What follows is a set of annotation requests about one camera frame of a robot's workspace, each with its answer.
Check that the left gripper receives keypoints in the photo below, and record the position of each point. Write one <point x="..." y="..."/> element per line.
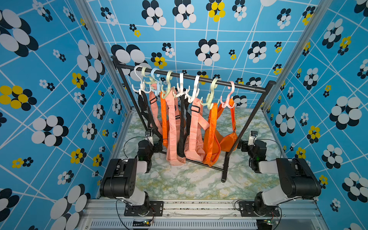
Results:
<point x="141" y="142"/>

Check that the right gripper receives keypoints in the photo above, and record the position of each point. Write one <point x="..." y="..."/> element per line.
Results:
<point x="260" y="142"/>

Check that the black sling bag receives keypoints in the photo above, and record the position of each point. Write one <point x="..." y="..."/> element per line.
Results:
<point x="146" y="112"/>
<point x="185" y="120"/>

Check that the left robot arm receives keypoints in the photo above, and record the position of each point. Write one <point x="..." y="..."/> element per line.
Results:
<point x="119" y="181"/>

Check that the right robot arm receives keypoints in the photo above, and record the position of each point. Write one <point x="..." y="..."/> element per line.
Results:
<point x="296" y="179"/>

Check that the orange sling bag right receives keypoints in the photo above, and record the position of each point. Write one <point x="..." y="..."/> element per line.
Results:
<point x="225" y="143"/>

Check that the orange sling bag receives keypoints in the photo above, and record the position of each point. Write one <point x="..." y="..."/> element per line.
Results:
<point x="225" y="143"/>
<point x="165" y="126"/>
<point x="211" y="144"/>

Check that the orange sling bag left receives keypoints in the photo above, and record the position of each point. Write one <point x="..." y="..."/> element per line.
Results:
<point x="165" y="126"/>

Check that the orange sling bag middle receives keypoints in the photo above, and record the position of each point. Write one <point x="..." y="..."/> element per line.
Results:
<point x="211" y="144"/>

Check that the pink hook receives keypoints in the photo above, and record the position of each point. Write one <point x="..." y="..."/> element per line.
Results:
<point x="226" y="103"/>

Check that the light blue hook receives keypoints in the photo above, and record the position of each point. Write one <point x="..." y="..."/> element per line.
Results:
<point x="155" y="84"/>

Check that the black clothes rack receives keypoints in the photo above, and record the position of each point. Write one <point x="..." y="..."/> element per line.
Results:
<point x="263" y="91"/>

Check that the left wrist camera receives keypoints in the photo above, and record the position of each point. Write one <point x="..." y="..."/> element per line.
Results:
<point x="149" y="136"/>

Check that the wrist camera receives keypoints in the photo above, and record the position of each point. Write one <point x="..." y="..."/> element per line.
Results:
<point x="149" y="136"/>
<point x="252" y="138"/>

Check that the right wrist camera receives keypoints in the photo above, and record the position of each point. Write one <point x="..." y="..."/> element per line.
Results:
<point x="252" y="138"/>

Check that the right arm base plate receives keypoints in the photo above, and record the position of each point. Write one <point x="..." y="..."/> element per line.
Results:
<point x="258" y="209"/>

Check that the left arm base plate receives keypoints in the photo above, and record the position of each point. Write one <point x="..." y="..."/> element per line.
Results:
<point x="151" y="209"/>

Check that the aluminium frame rail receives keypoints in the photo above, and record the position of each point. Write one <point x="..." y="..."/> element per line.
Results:
<point x="105" y="214"/>

